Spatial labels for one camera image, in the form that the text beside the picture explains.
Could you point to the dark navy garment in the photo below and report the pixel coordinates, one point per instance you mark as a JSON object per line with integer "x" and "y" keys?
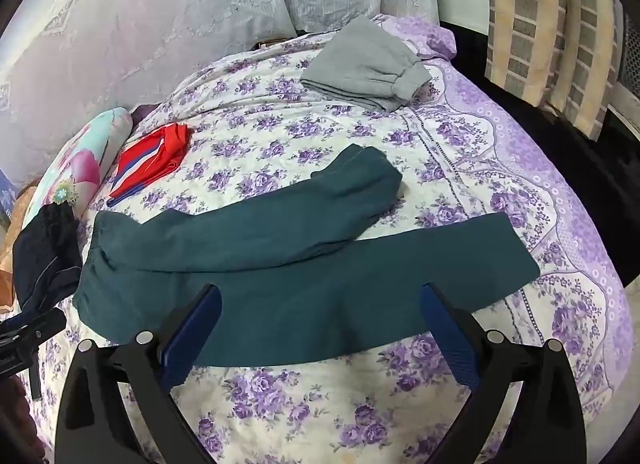
{"x": 45, "y": 254}

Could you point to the dark teal pants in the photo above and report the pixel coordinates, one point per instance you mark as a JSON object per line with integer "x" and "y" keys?
{"x": 300, "y": 294}

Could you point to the orange cloth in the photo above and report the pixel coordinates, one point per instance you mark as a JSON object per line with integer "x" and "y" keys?
{"x": 10, "y": 254}

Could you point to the folded red striped garment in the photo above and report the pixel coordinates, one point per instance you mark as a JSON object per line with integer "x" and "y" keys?
{"x": 155, "y": 156}

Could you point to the floral pink pillow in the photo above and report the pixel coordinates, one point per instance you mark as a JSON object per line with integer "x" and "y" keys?
{"x": 85, "y": 159}

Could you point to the white embroidered headboard cover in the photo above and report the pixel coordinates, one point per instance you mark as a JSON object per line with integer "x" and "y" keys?
{"x": 125, "y": 19}

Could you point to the purple floral bed sheet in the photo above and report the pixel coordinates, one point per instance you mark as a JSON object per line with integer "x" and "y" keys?
{"x": 300, "y": 109}

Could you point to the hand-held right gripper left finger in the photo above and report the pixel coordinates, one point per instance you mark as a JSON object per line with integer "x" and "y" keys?
{"x": 196, "y": 333}

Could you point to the folded grey pants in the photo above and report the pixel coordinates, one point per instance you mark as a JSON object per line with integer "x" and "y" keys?
{"x": 360, "y": 69}

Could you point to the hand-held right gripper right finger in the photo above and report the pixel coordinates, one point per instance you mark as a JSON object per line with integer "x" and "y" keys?
{"x": 447, "y": 334}

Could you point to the striped beige cushion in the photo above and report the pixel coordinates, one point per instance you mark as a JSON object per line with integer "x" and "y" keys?
{"x": 540, "y": 19}

